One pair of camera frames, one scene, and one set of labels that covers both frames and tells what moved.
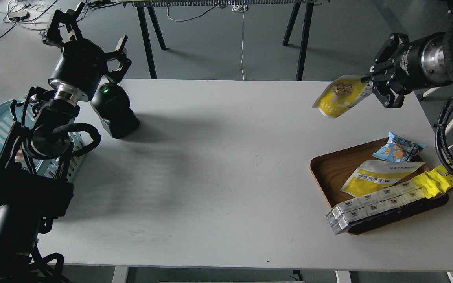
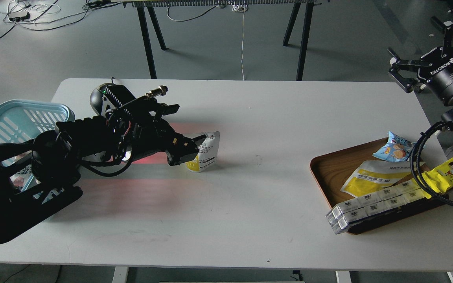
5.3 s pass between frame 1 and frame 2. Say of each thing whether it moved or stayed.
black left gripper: moved
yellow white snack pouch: stayed
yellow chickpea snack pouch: moved
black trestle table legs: stayed
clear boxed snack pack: stayed
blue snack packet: stayed
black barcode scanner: stayed
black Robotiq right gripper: moved
